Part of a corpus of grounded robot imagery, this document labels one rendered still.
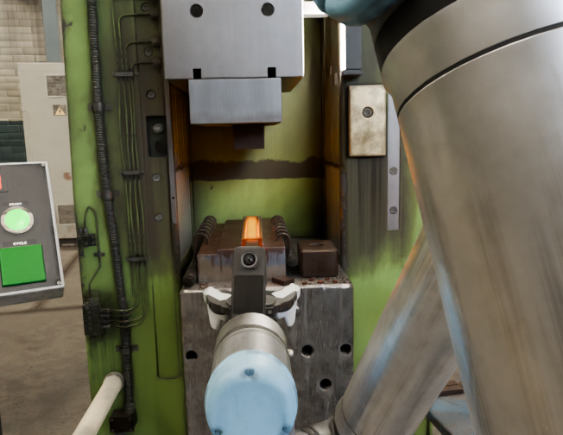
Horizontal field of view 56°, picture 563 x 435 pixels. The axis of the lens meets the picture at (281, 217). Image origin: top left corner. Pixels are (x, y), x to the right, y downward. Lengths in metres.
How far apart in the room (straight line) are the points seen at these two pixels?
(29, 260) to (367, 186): 0.78
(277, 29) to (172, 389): 0.93
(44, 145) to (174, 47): 5.47
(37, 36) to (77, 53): 5.97
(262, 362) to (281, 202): 1.16
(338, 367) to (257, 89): 0.64
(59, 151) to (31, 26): 1.65
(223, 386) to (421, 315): 0.20
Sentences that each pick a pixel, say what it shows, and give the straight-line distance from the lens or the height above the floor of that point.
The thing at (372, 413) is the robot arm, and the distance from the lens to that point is 0.58.
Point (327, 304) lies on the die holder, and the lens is 1.18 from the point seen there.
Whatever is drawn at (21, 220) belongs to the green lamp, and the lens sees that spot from 1.17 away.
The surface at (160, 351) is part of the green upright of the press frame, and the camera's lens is 1.45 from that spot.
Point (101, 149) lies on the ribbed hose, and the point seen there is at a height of 1.22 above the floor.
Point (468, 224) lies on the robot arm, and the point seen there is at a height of 1.21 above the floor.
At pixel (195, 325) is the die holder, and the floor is 0.83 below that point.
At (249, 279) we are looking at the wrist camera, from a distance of 0.72.
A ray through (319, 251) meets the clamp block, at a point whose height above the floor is 0.98.
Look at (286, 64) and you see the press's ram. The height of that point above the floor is 1.39.
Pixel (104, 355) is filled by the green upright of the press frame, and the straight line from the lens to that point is 1.48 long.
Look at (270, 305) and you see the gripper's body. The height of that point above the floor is 1.01.
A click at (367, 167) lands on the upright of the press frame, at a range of 1.35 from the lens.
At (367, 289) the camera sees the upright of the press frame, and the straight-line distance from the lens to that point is 1.40.
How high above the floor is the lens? 1.24
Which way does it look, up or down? 9 degrees down
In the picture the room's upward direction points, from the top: 1 degrees counter-clockwise
